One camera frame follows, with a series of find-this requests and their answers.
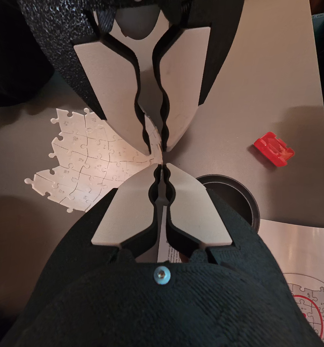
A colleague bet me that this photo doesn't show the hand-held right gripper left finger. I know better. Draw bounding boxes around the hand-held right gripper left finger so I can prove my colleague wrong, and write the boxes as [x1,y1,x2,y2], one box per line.
[91,163,162,248]

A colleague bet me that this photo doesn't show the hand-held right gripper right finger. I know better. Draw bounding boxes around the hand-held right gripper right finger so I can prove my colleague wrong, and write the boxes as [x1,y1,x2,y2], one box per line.
[163,163,236,249]

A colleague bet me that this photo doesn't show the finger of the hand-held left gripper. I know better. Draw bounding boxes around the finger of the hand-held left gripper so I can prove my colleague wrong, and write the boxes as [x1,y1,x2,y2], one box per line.
[73,33,154,156]
[152,25,213,152]

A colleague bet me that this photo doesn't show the partly built puzzle ball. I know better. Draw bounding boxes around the partly built puzzle ball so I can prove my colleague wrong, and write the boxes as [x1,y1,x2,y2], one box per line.
[24,108,164,213]

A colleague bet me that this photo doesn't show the black round ball stand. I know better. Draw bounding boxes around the black round ball stand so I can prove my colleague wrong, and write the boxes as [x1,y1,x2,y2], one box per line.
[196,174,260,234]

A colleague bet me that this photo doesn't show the puzzle instruction leaflet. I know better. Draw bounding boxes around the puzzle instruction leaflet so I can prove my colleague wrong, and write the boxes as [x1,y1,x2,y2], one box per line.
[158,205,324,347]

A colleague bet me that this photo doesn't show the person's black clothing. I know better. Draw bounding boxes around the person's black clothing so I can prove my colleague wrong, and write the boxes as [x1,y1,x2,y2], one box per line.
[0,0,55,109]

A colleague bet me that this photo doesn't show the red plastic case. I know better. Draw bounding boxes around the red plastic case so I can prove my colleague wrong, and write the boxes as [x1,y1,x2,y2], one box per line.
[253,131,295,167]

